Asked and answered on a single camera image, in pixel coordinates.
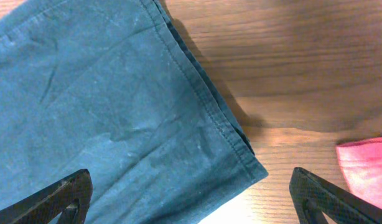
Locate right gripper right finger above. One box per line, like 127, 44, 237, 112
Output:
289, 167, 382, 224

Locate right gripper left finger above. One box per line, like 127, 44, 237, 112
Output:
0, 169, 93, 224

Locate navy blue denim shorts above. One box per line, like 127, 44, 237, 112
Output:
0, 0, 268, 223

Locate red garment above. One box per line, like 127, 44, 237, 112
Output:
336, 137, 382, 209

